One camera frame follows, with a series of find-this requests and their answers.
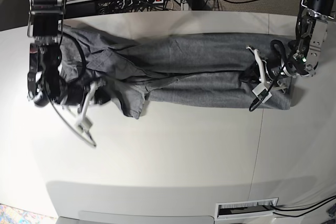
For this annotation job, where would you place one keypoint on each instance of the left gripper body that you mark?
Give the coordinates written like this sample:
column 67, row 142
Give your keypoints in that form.
column 272, row 69

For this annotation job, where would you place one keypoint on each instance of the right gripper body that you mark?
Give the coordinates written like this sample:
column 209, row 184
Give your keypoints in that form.
column 72, row 95

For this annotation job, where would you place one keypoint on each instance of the grey T-shirt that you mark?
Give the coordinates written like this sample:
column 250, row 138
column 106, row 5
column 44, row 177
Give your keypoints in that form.
column 197, row 70

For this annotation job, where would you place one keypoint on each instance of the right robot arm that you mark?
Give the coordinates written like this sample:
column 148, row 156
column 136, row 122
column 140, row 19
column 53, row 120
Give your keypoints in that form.
column 44, row 82

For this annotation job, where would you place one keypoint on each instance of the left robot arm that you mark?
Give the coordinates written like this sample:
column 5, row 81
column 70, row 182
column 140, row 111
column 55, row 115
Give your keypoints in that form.
column 304, row 52

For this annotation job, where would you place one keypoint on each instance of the black power strip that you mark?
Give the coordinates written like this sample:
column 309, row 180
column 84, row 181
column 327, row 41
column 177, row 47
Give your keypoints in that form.
column 143, row 2

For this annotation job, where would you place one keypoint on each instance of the white cable grommet tray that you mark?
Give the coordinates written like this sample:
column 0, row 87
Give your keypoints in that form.
column 244, row 209

